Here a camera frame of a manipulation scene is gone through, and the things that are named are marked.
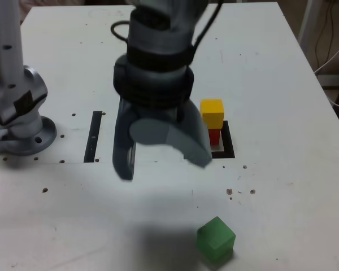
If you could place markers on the white metal post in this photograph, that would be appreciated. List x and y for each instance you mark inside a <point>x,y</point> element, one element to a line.
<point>309,17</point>

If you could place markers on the yellow cube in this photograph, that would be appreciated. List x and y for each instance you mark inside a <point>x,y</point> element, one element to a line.
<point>213,113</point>

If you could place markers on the black tape square outline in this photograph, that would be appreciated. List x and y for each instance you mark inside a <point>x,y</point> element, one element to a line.
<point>228,141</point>

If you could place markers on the black tape strip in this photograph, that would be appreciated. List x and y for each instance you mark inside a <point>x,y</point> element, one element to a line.
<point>91,146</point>

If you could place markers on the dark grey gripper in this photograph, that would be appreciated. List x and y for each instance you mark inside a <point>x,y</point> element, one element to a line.
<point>161,113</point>

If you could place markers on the red cube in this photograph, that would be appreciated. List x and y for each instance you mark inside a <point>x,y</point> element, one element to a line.
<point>214,137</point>

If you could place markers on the green cube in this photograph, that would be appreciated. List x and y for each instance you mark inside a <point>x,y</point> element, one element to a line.
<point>214,240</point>

